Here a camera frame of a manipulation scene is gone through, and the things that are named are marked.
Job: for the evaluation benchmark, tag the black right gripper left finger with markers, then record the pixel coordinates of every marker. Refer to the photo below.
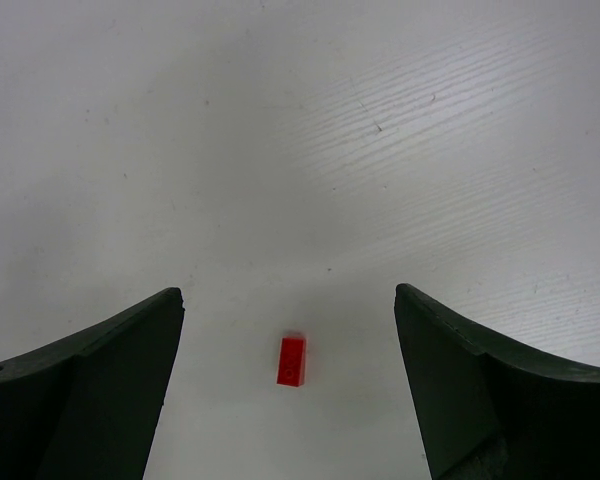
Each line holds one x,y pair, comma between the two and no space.
87,406

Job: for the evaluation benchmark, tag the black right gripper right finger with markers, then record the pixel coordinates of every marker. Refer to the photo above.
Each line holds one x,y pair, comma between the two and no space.
491,407

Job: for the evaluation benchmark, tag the red small lego brick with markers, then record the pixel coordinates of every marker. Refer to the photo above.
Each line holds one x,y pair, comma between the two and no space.
292,360

